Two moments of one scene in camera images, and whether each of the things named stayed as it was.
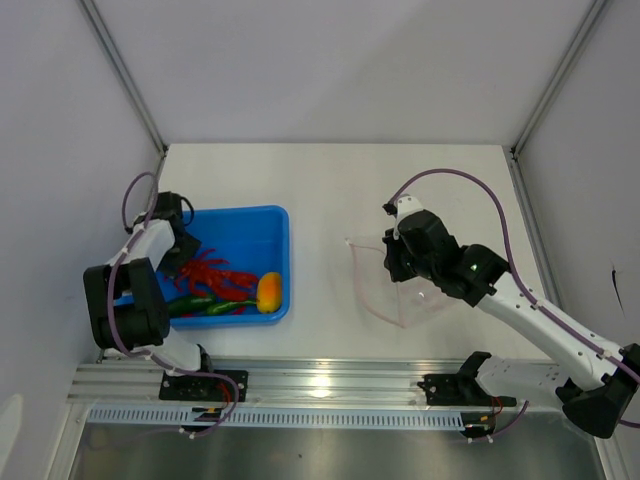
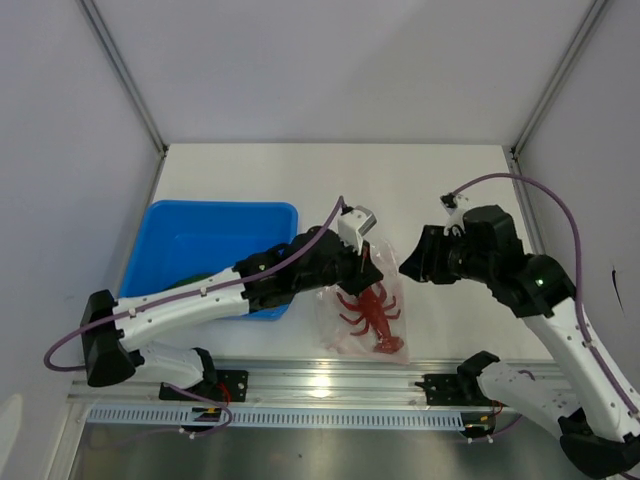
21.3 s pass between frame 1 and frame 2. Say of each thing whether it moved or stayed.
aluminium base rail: stayed
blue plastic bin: stayed
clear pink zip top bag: moved
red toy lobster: moved
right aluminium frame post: stayed
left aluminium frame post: stayed
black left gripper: moved
